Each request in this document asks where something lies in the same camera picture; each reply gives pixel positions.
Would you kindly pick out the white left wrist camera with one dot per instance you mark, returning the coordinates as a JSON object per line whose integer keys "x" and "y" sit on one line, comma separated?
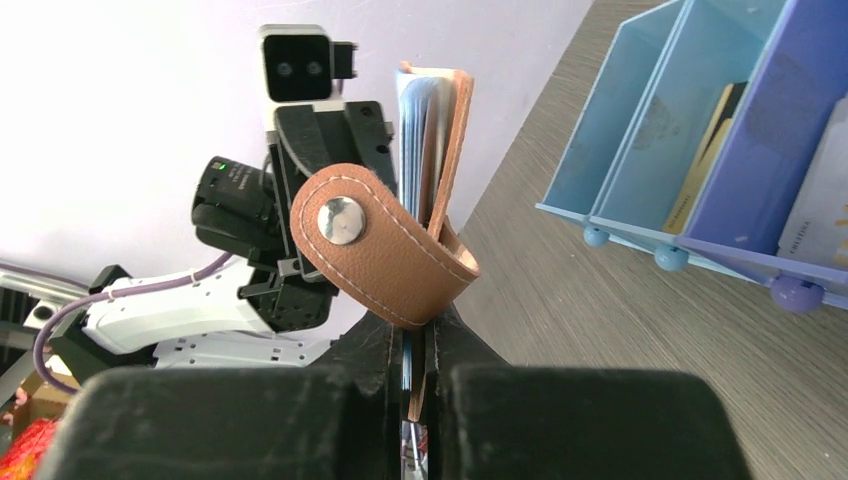
{"x": 301, "y": 65}

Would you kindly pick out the white silver credit card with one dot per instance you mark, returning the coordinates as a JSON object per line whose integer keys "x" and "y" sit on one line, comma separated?
{"x": 816, "y": 228}

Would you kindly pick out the blue purple drawer organizer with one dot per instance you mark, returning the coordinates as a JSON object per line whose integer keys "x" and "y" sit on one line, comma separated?
{"x": 636, "y": 136}

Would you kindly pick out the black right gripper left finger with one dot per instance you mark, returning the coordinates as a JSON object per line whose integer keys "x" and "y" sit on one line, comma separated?
{"x": 333, "y": 419}

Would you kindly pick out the yellow VIP card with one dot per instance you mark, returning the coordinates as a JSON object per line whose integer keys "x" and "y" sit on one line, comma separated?
{"x": 718, "y": 127}

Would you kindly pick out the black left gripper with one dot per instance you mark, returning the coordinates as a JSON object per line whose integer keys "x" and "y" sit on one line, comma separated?
{"x": 305, "y": 141}

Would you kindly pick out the cardboard box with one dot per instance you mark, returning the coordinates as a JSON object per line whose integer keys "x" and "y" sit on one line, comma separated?
{"x": 35, "y": 399}

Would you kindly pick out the orange leather card holder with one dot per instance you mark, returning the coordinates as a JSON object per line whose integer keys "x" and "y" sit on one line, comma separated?
{"x": 396, "y": 253}

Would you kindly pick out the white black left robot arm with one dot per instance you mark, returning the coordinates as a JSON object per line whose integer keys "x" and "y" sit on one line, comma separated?
{"x": 194, "y": 319}

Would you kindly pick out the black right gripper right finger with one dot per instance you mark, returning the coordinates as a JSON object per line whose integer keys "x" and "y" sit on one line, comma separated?
{"x": 492, "y": 420}

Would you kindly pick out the red patterned bag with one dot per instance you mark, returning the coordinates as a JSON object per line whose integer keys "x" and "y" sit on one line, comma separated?
{"x": 23, "y": 456}

